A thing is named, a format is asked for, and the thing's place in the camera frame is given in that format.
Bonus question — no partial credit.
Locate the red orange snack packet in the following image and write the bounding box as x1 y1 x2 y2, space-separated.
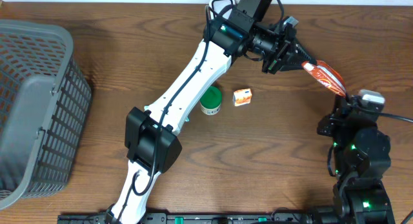
301 60 347 97

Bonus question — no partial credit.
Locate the small orange juice carton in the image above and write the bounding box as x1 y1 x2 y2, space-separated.
233 88 252 107

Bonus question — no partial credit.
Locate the green lid jar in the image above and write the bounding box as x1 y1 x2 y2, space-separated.
200 87 222 116

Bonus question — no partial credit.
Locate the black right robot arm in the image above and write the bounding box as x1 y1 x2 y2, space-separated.
314 95 395 223

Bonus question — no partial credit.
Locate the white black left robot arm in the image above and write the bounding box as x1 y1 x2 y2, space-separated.
105 0 314 223

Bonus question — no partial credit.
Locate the white barcode scanner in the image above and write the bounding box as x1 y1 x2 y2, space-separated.
209 0 236 19

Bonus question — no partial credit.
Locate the grey plastic mesh basket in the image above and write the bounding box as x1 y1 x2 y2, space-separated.
1 19 92 209

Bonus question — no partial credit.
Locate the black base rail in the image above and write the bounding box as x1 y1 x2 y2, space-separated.
57 210 312 224

